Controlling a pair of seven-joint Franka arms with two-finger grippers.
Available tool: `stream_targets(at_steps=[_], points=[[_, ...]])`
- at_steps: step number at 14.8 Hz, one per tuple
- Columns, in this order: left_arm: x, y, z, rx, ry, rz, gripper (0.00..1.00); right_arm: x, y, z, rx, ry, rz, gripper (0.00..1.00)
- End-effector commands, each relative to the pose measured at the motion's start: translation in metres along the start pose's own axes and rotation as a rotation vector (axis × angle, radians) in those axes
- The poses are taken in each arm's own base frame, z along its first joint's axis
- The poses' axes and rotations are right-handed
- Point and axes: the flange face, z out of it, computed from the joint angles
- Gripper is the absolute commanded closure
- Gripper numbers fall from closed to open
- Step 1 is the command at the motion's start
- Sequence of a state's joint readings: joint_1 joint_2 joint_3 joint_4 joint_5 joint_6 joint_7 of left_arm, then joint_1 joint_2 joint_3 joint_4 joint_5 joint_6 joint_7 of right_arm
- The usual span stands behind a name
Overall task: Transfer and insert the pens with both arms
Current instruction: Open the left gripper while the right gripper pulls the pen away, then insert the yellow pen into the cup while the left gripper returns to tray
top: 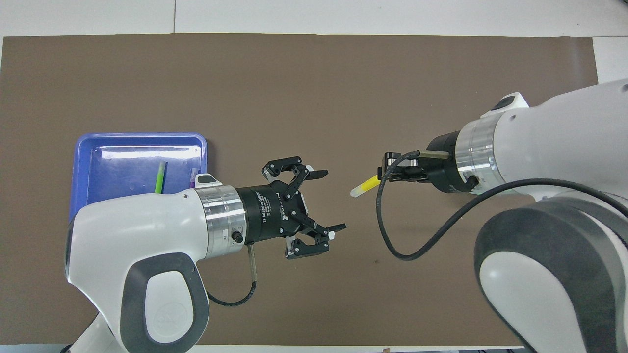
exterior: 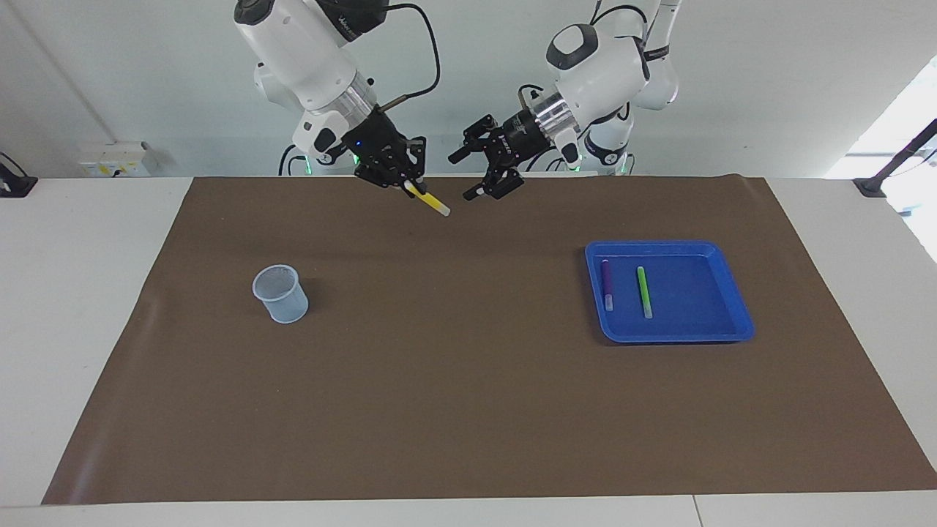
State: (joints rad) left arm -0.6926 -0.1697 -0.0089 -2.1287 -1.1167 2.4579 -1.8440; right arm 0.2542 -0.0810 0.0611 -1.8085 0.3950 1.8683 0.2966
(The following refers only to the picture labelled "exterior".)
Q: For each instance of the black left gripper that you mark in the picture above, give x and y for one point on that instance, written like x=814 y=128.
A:
x=521 y=139

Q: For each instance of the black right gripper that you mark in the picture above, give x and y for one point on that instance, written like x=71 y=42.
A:
x=377 y=146

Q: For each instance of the yellow pen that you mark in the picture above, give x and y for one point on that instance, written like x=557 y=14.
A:
x=432 y=203

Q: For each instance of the purple pen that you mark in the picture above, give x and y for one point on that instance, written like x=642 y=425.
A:
x=607 y=282

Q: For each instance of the green pen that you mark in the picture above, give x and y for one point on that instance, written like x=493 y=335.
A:
x=643 y=289

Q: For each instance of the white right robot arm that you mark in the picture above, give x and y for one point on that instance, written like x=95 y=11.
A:
x=300 y=51

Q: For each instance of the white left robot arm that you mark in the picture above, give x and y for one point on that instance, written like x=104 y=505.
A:
x=600 y=69

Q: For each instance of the light blue mesh cup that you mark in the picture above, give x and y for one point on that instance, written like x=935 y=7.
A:
x=285 y=304

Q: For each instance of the brown table mat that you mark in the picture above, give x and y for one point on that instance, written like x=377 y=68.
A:
x=468 y=366

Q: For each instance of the blue plastic tray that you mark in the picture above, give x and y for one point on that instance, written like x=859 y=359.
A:
x=703 y=322

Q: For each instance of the white wall socket box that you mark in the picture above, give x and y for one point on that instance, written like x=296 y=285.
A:
x=110 y=162

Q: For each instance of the black table clamp mount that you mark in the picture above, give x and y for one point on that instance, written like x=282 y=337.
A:
x=871 y=187
x=15 y=187

